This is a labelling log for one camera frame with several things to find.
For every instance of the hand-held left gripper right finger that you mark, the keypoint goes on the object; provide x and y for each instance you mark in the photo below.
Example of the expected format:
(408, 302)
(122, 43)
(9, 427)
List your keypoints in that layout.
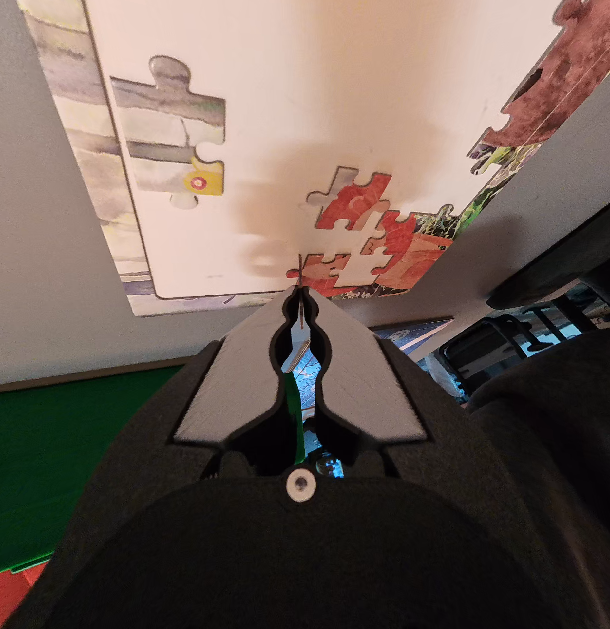
(374, 393)

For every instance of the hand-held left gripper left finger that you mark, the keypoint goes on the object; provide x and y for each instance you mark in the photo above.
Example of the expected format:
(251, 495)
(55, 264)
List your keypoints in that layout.
(226, 393)

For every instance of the red and white puzzle piece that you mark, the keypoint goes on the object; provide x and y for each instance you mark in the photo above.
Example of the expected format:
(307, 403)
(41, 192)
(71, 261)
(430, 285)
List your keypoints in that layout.
(349, 206)

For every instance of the green and yellow puzzle piece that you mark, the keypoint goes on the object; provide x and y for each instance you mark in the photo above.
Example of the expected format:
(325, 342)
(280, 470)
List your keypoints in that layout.
(489, 152)

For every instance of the yellow and grey puzzle piece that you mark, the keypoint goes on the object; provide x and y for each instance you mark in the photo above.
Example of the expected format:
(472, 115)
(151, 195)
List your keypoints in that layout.
(162, 123)

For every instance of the cardboard puzzle frame tray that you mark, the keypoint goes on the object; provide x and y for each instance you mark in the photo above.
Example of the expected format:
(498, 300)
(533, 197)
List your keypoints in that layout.
(285, 98)

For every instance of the brown puzzle piece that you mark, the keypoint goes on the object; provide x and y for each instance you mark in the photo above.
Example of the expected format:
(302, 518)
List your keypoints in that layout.
(531, 118)
(580, 44)

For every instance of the black chair base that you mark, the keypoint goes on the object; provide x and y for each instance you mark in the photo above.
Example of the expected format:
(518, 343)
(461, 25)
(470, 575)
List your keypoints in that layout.
(482, 349)

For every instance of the orange and tan puzzle piece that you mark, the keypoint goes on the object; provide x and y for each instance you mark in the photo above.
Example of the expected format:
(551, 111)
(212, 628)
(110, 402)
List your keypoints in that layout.
(317, 275)

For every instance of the orange corner puzzle piece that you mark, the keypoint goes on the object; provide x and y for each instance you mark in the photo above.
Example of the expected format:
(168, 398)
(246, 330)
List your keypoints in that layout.
(418, 265)

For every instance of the red curl-print puzzle piece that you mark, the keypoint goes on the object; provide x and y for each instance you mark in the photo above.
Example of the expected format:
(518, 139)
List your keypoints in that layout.
(398, 233)

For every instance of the green plastic bin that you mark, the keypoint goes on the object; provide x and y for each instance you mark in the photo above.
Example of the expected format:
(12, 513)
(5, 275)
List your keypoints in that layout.
(64, 467)

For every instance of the dark leafy puzzle piece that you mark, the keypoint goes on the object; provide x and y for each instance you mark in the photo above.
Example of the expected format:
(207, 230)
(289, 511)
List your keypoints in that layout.
(435, 221)

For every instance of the black dimpled chair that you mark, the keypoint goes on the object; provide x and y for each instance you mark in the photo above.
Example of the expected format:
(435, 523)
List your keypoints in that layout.
(555, 260)

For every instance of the orange panel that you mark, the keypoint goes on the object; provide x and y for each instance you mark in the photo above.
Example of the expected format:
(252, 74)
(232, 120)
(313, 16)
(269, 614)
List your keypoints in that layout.
(10, 599)

